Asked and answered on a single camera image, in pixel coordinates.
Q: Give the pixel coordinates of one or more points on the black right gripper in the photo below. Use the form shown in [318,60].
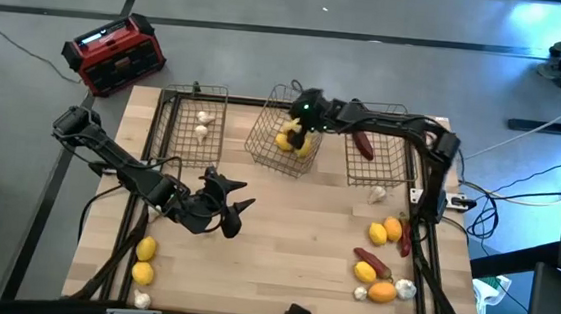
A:
[314,110]

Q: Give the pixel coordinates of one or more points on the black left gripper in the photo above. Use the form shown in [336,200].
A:
[201,211]

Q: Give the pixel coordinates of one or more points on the red sausage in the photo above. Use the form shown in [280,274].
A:
[373,263]

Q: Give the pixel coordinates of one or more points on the small white garlic bulb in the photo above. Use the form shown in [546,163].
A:
[360,294]

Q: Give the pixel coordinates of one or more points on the orange lemon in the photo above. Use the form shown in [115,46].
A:
[393,229]
[381,292]

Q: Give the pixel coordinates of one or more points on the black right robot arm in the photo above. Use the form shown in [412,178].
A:
[388,123]

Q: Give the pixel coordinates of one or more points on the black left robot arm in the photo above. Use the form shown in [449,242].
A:
[110,156]

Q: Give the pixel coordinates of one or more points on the white tape strip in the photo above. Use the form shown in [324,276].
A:
[441,118]

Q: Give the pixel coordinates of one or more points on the red sausage right edge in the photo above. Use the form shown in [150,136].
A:
[406,239]

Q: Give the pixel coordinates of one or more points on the red black jobsite radio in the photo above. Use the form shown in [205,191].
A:
[117,59]

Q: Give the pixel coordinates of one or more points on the large white garlic bulb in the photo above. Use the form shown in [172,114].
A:
[405,288]

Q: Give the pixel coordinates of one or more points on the black desk foot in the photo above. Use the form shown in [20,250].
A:
[534,126]

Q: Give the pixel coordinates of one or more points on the white plastic bag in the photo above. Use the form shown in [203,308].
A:
[488,294]

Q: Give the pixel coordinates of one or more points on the black desk crossbar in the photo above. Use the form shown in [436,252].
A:
[513,260]

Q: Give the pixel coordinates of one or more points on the black metal table frame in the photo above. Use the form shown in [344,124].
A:
[242,102]

